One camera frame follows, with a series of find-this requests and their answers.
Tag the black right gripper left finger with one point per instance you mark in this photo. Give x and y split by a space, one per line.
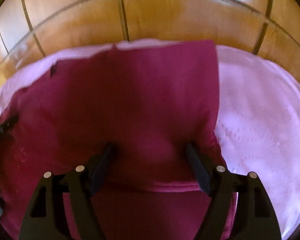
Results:
62 202

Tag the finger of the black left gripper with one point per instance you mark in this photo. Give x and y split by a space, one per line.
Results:
5 126

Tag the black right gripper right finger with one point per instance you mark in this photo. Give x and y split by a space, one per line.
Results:
254 217

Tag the dark red velvet garment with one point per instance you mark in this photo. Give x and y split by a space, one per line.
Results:
150 98

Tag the pink bedspread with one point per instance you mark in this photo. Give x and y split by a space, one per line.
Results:
258 128

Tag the wooden panelled wardrobe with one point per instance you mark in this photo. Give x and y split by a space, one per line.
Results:
32 29

